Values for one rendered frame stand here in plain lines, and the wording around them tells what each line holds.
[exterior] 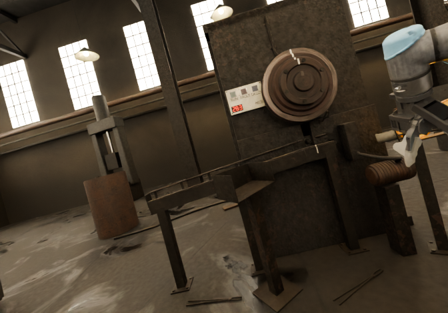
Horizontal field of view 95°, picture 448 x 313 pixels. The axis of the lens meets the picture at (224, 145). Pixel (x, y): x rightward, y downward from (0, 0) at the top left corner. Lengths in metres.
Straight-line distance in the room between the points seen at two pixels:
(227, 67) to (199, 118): 6.09
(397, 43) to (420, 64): 0.07
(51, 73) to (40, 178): 4.06
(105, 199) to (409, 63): 3.37
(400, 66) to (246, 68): 1.10
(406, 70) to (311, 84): 0.76
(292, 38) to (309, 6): 0.24
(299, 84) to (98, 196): 2.99
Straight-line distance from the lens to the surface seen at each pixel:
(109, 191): 3.43
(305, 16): 1.80
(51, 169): 10.40
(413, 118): 0.74
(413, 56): 0.66
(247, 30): 1.70
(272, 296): 1.41
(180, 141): 4.04
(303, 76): 1.37
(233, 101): 1.51
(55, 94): 10.34
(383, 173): 1.44
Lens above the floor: 0.87
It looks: level
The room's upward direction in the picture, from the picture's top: 15 degrees counter-clockwise
